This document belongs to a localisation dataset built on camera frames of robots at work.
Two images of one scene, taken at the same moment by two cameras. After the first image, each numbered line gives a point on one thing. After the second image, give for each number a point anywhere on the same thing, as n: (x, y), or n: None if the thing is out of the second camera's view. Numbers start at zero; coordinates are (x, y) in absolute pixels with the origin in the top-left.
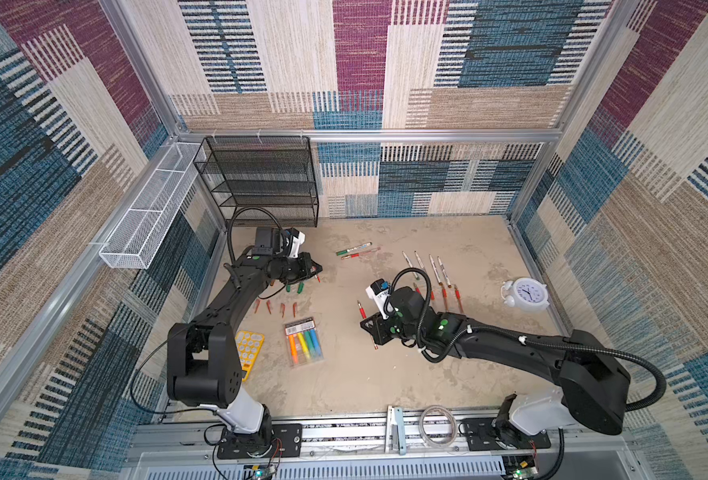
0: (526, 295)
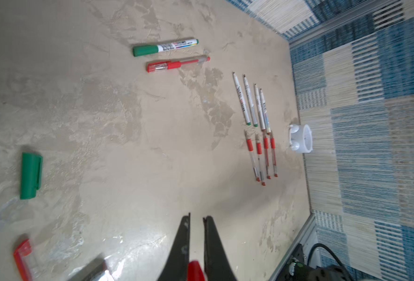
0: (300, 138)
